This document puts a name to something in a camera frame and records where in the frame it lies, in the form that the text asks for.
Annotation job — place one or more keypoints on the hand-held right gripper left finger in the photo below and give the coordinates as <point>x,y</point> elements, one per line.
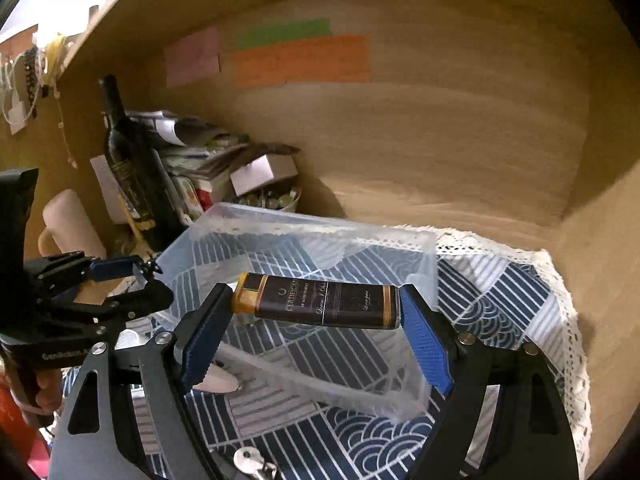
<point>199,342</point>

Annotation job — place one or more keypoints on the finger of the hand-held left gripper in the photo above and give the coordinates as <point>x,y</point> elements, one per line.
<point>142,300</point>
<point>116,268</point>

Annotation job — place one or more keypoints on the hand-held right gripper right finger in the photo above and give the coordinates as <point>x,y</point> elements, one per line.
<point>426,345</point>

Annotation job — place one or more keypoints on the brown cosmetic tube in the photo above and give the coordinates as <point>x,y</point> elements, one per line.
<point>320,301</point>

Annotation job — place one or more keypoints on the clear plastic container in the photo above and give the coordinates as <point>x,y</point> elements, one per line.
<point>320,245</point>

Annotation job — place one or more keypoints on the person's left hand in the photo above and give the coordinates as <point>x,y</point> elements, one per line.
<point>44,385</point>

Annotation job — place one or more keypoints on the blue patterned lace-edged cloth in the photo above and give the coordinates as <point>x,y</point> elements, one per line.
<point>505,285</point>

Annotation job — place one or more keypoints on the dark wine bottle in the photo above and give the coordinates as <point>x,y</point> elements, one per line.
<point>127,160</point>

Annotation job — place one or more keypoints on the silver key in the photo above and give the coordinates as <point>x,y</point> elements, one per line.
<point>252,462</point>

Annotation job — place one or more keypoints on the stack of magazines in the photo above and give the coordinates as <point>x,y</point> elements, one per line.
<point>200,150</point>

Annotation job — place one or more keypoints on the bowl of small jars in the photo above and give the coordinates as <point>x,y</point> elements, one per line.
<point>277,200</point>

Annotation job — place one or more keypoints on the small white cardboard box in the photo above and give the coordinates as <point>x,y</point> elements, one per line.
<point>262,172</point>

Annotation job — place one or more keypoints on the pink sticky note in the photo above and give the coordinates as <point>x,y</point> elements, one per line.
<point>192,57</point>

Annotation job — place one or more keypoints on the orange sticky note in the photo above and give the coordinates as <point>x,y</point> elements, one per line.
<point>302,61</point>

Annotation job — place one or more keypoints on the green sticky note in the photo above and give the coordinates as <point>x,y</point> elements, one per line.
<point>282,32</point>

